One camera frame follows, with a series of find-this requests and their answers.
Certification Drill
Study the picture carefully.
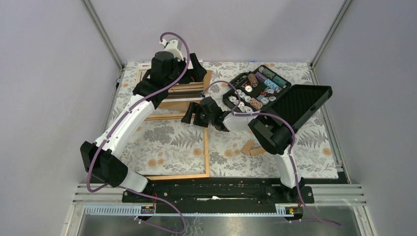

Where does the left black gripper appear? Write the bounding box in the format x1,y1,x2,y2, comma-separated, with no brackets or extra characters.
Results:
165,53,207,89

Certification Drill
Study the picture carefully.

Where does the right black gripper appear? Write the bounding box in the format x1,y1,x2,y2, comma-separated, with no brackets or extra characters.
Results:
181,102,214,128

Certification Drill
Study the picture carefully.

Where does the brown cardboard backing board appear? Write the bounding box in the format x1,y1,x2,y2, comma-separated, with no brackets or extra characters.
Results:
158,70,212,113

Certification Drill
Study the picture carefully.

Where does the printed photo of plant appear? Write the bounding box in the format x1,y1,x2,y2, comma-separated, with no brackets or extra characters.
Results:
136,63,205,99

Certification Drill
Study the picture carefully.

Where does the wooden picture frame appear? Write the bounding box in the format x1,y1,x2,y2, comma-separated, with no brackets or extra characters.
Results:
120,114,209,180

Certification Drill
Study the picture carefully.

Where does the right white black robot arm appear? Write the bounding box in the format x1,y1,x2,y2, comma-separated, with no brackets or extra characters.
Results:
181,97,302,203

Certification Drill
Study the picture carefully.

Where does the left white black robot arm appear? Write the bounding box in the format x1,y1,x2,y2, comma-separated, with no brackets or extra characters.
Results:
80,51,207,202

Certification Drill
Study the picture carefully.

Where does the small wooden block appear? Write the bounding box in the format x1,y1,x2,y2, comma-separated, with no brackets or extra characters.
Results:
241,140,255,155
249,147,266,156

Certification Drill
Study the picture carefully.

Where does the black poker chip case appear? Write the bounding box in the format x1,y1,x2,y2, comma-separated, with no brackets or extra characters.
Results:
222,65,332,131

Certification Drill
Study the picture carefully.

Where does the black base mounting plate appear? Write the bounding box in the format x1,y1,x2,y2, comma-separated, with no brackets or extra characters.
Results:
89,173,348,214

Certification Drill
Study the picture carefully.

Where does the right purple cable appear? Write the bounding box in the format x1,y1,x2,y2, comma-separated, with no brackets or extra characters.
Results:
200,80,341,227

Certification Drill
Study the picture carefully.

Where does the aluminium rail frame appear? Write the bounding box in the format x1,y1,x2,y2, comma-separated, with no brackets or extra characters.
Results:
64,179,376,236

